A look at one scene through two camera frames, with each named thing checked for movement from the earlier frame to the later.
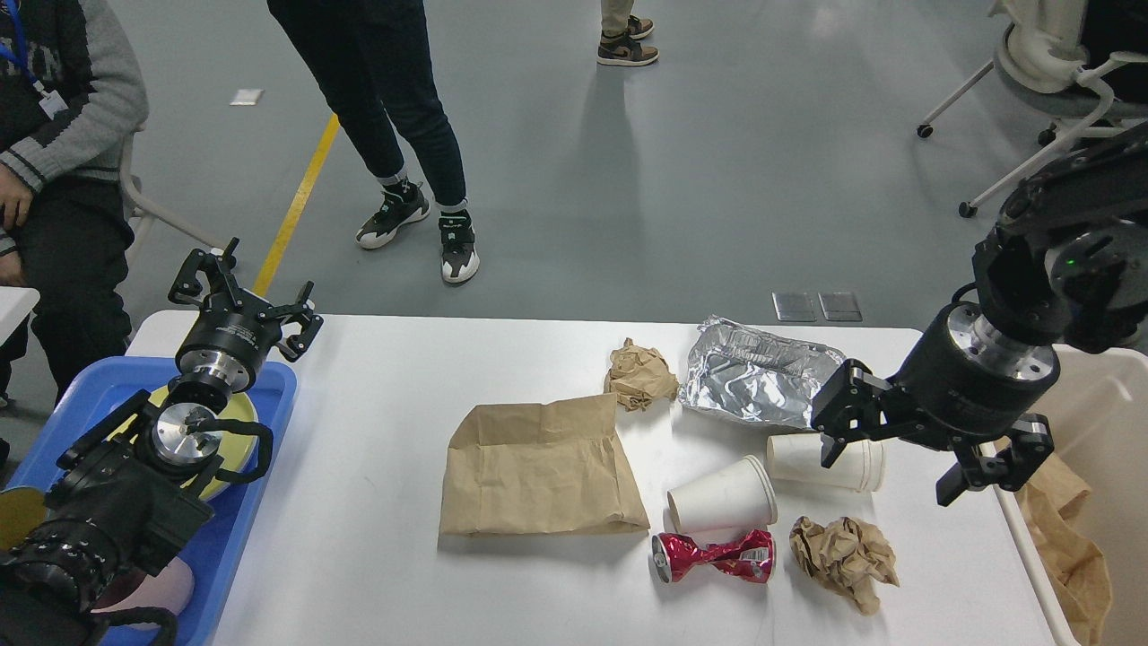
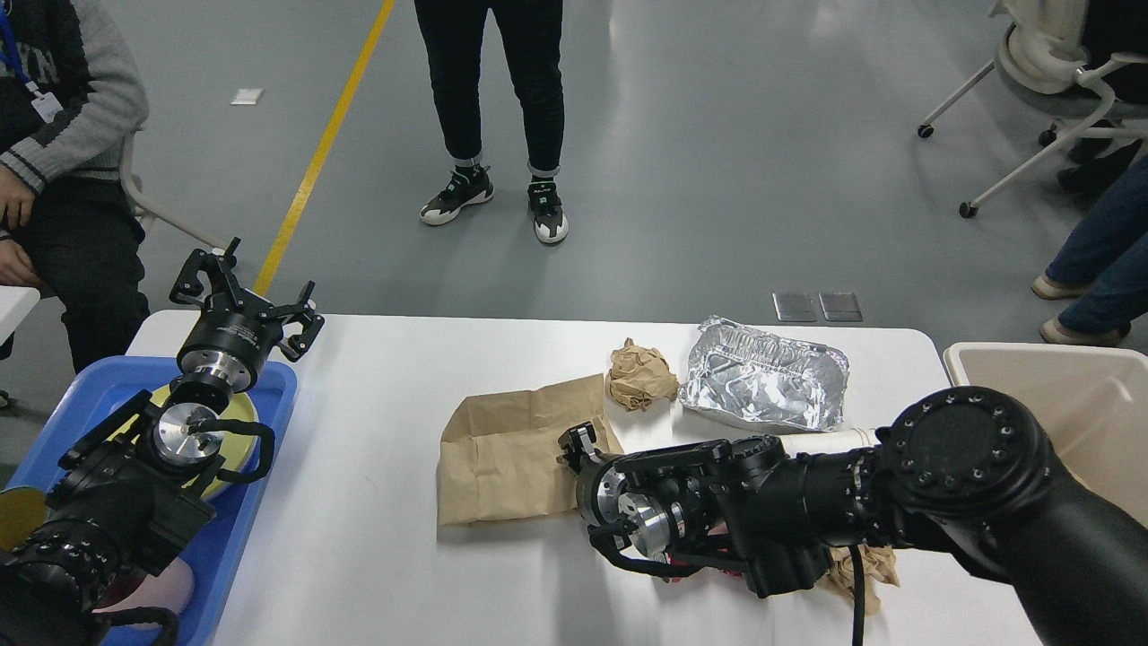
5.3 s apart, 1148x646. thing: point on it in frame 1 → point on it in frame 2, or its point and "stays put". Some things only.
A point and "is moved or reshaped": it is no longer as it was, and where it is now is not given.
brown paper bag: [555, 467] is moved or reshaped
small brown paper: [638, 375] stays put
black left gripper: [230, 336] stays put
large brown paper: [846, 558] stays put
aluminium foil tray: [734, 371] stays put
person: [371, 60] → [530, 32]
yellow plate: [238, 450] stays put
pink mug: [172, 588] stays put
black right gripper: [968, 377] → [601, 484]
